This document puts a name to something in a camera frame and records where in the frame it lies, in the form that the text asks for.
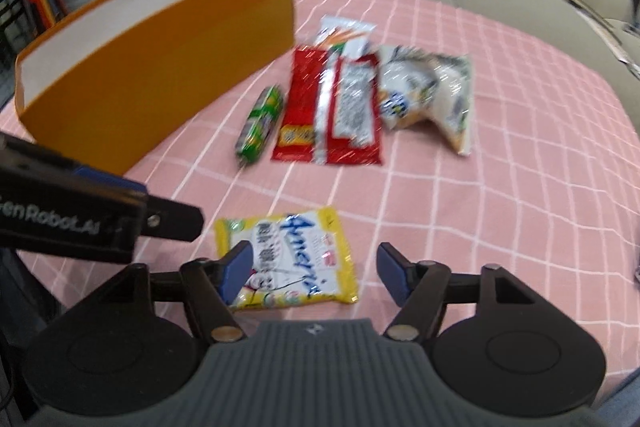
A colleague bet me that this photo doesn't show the yellow white Ameri candy bag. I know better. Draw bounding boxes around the yellow white Ameri candy bag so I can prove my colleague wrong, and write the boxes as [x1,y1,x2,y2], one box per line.
[214,207,358,310]

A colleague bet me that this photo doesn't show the green candy roll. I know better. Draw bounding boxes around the green candy roll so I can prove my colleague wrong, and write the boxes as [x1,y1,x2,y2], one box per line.
[234,84,284,165]

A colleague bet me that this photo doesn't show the red snack bag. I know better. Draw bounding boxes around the red snack bag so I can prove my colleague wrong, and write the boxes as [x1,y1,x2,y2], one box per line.
[271,46,382,166]

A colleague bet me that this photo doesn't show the white beige snack bag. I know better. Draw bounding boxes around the white beige snack bag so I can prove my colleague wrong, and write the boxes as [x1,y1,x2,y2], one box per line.
[376,44,474,156]

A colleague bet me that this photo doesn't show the white breadstick snack packet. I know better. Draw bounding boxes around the white breadstick snack packet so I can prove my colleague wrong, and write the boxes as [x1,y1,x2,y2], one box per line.
[314,15,375,60]

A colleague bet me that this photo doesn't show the orange cardboard box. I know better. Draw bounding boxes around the orange cardboard box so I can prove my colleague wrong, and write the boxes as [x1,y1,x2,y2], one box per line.
[14,0,295,174]

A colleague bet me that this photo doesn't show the pink checkered tablecloth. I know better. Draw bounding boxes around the pink checkered tablecloth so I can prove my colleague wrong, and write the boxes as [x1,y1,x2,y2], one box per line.
[0,0,640,403]

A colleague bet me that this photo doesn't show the colourful shelf items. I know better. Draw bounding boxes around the colourful shelf items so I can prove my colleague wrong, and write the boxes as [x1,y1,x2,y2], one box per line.
[1,0,68,68]

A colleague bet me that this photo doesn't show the magazines on sofa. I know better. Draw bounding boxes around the magazines on sofa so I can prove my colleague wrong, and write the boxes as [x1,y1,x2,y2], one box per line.
[567,0,639,78]

